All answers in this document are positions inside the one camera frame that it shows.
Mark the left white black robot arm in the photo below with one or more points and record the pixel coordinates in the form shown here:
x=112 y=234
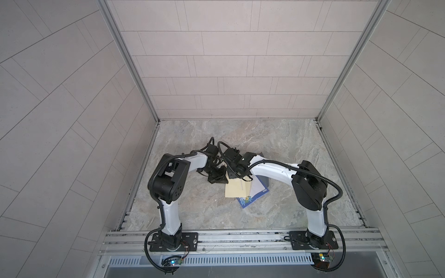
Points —
x=167 y=184

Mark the aluminium mounting rail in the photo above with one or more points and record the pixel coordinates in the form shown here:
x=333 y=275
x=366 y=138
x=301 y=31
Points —
x=280 y=241

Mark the left circuit board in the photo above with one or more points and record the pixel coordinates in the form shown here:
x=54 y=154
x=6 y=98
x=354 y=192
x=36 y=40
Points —
x=172 y=261

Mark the blue floral card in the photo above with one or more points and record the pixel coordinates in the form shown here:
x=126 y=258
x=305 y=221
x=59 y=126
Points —
x=259 y=187

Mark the circuit board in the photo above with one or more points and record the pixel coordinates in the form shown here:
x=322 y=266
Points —
x=172 y=261
x=322 y=260

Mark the right circuit board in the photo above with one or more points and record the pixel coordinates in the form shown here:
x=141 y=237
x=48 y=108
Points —
x=322 y=260

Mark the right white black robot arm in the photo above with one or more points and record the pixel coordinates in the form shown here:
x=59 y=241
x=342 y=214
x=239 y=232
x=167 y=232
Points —
x=313 y=192

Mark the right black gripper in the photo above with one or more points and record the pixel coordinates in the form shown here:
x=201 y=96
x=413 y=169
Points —
x=231 y=176

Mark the yellow paper envelope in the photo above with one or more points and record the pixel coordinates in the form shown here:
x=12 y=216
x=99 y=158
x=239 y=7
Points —
x=237 y=188

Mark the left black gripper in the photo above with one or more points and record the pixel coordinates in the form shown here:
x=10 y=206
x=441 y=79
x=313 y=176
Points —
x=219 y=178

